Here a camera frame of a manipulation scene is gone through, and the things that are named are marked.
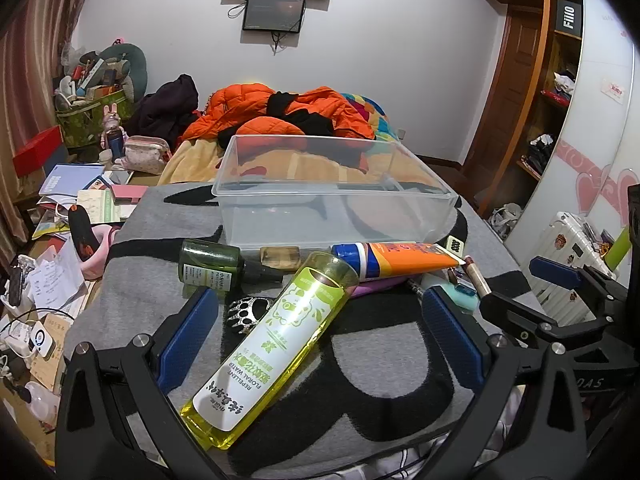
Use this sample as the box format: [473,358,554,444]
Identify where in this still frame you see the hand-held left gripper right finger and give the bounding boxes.
[422,285,587,480]

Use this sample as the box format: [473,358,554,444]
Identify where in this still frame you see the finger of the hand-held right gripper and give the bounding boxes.
[480,290,608,346]
[530,255,630,307]

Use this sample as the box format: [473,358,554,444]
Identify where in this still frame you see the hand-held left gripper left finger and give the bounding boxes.
[55,287,221,480]

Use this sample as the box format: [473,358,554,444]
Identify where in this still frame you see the dark green glass bottle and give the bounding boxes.
[179,239,286,292]

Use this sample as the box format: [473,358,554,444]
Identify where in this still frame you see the yellow floral water bottle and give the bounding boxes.
[180,251,360,451]

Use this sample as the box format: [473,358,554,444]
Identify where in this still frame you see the pink stick-shaped item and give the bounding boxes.
[350,277,401,300]

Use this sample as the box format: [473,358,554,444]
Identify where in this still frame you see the clear plastic storage bin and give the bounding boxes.
[211,134,460,261]

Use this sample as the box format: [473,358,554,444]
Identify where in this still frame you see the white ribbed suitcase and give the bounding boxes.
[527,210,618,326]

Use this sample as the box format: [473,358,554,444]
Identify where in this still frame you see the mint green flat case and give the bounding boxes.
[440,285,481,313]

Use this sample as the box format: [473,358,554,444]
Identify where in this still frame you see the brown cosmetic tube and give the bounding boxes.
[462,255,493,301]

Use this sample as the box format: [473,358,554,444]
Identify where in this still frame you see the black silver hair claw clip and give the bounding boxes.
[223,296,273,336]

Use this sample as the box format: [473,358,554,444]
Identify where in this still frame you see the white shoes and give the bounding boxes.
[487,202,523,241]

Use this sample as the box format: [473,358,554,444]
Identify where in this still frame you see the grey and black blanket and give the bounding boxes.
[65,182,541,461]

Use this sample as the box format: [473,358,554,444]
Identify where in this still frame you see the orange tube with blue cap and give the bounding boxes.
[331,241,466,281]

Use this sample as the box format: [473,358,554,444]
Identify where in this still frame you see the amber soap bar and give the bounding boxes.
[260,245,302,272]

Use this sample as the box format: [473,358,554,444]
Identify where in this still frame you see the pink plush slipper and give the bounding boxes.
[80,225,123,281]

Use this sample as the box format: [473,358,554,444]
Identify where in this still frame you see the black sock with orange print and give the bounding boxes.
[67,204,101,263]

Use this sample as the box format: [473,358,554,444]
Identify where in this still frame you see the pile of white papers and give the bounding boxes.
[22,240,88,311]

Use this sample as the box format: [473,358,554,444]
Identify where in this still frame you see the pink book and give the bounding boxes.
[110,184,149,205]

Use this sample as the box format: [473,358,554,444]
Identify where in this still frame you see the white wardrobe door pink hearts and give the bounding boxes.
[502,0,640,271]

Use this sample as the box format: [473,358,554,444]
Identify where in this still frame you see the green and white booklet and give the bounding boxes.
[77,189,123,225]

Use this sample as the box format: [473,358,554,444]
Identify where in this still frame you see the white round device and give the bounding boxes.
[25,322,53,361]

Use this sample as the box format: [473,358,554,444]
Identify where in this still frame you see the wooden door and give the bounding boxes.
[462,2,548,196]

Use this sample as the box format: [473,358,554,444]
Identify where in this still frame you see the pink floral pouch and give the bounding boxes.
[123,136,168,175]

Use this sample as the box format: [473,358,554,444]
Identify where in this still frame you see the black remote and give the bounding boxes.
[7,266,23,307]

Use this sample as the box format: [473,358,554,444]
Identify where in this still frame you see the blue notebook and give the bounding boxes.
[40,162,105,196]

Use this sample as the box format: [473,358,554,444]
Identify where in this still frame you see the pink rabbit toy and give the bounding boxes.
[100,104,126,151]

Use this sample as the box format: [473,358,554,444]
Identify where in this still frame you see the dark purple coat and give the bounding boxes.
[125,74,201,148]

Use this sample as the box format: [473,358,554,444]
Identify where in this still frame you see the orange puffer jacket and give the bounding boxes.
[181,82,378,143]

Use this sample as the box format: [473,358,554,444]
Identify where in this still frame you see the green storage basket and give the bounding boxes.
[55,87,128,148]

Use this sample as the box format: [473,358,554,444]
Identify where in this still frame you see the red box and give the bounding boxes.
[12,125,63,177]

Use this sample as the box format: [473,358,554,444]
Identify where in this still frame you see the black garment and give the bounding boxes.
[265,91,336,137]

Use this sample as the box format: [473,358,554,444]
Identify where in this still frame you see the black printed box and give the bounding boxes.
[555,0,585,41]

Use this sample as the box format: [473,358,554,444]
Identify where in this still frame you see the grey green neck pillow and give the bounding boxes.
[97,42,149,103]

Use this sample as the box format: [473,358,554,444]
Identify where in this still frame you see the striped pink curtain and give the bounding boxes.
[0,0,101,241]

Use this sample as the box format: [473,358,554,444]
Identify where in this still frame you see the small black wall monitor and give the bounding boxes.
[242,0,307,33]

